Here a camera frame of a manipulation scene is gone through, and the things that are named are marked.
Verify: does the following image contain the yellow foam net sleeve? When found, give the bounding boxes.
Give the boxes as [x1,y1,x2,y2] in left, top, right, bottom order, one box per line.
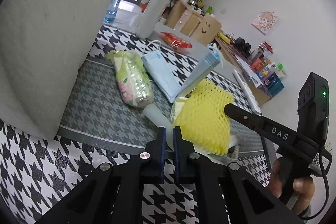
[173,79,235,155]

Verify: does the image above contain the person's right hand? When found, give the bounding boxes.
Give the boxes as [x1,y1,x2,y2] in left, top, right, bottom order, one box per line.
[268,159,315,215]

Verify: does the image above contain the white remote control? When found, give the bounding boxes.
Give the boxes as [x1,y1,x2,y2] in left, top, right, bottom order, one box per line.
[233,70,262,116]

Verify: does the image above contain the grey sock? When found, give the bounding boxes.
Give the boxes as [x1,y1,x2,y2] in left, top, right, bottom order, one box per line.
[208,135,246,165]

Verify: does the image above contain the printed paper sheet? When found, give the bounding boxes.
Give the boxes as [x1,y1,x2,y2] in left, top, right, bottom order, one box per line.
[234,55,264,88]

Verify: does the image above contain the houndstooth table cloth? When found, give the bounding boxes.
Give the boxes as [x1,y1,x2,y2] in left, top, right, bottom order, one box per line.
[1,25,270,223]

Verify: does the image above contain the black headphones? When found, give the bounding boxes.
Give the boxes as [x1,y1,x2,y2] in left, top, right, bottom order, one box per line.
[234,38,251,56]

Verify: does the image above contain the folded blue face mask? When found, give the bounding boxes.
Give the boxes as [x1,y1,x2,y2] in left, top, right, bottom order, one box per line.
[175,44,224,99]

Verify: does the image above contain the white folded tissue paper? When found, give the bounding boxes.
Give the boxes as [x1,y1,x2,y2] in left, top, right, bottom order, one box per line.
[170,97,188,124]

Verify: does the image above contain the white plastic tube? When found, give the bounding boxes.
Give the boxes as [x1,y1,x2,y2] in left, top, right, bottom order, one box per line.
[142,103,174,151]

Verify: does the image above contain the green floral tissue pack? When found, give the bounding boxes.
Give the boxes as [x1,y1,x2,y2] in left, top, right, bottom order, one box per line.
[105,50,153,109]

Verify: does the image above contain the light blue face mask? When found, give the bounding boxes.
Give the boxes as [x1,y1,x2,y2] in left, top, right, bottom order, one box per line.
[141,40,181,103]

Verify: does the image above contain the red snack packet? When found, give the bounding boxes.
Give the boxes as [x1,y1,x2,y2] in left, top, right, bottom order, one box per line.
[160,32,193,51]

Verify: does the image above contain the wooden desk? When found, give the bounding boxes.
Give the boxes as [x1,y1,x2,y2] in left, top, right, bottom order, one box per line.
[164,0,273,106]

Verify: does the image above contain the white pump lotion bottle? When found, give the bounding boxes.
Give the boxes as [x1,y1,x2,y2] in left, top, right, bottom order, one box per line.
[135,0,170,39]

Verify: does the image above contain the blue spray bottle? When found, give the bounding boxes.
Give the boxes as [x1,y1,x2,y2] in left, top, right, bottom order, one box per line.
[104,0,121,23]

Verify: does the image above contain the white foam box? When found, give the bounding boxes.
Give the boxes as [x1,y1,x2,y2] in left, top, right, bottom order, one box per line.
[1,0,110,139]

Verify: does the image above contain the pink cartoon wall picture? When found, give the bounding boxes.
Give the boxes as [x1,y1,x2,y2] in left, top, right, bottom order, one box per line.
[252,11,279,35]

